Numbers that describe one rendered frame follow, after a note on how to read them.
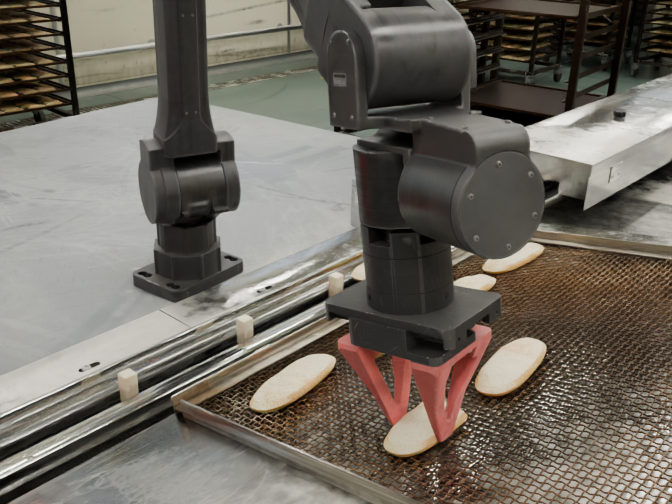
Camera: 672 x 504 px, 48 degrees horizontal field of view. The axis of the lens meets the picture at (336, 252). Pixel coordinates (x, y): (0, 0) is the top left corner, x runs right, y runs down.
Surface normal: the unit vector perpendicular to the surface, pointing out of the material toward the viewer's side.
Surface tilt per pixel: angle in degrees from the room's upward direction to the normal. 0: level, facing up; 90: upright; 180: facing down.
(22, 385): 0
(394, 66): 86
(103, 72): 90
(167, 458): 10
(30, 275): 0
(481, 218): 81
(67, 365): 0
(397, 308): 87
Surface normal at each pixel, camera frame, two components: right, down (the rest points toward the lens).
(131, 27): 0.74, 0.29
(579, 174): -0.67, 0.29
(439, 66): 0.47, 0.40
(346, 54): -0.88, 0.18
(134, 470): -0.11, -0.95
